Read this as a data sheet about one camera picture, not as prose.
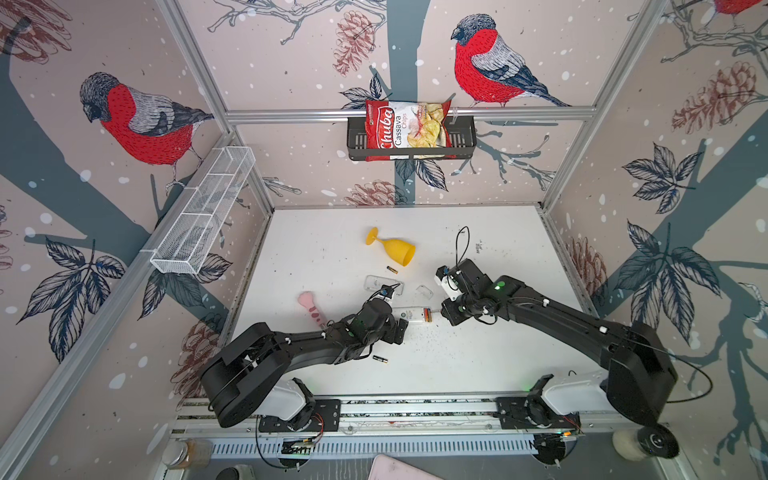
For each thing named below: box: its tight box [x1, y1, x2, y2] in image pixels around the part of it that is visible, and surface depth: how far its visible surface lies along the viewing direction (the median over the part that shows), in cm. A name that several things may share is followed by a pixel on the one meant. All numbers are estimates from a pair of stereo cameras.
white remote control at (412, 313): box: [392, 306, 426, 323], surface depth 92 cm
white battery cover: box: [416, 285, 434, 300], surface depth 99 cm
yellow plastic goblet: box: [366, 227, 416, 267], surface depth 105 cm
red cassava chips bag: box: [365, 100, 456, 162], surface depth 89 cm
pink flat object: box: [367, 454, 443, 480], surface depth 66 cm
